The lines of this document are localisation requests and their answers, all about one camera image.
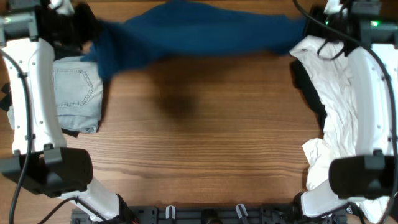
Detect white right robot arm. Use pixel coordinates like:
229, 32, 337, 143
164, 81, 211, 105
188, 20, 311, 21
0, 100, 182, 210
291, 1, 397, 223

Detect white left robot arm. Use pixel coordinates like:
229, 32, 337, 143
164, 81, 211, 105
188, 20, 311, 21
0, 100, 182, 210
1, 1, 129, 223

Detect dark blue t-shirt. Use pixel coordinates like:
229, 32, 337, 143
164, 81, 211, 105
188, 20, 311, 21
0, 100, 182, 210
81, 1, 307, 80

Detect white printed t-shirt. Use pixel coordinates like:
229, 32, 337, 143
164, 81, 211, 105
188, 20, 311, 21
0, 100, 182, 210
289, 34, 392, 224

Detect folded light blue jeans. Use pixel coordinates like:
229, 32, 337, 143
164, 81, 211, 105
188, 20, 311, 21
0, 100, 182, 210
7, 55, 104, 134

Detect folded black garment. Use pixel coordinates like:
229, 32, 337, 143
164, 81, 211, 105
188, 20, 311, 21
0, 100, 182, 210
0, 82, 80, 138

